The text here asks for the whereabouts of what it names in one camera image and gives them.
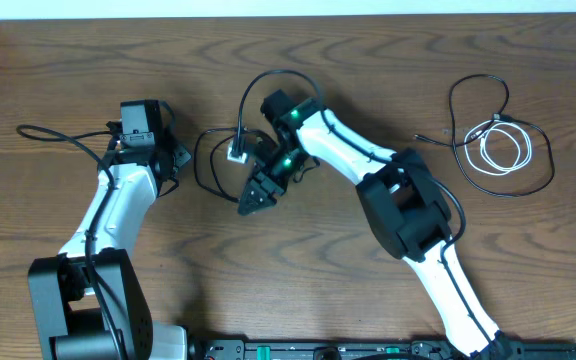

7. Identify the white usb cable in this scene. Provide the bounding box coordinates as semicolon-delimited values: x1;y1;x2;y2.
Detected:
462;118;533;177

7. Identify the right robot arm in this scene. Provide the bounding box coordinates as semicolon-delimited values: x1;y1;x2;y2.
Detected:
238;90;512;359

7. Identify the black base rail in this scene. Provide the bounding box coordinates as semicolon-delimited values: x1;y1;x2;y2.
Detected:
187;339;576;360

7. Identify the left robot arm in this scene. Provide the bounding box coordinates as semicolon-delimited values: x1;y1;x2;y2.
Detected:
17;99;191;360

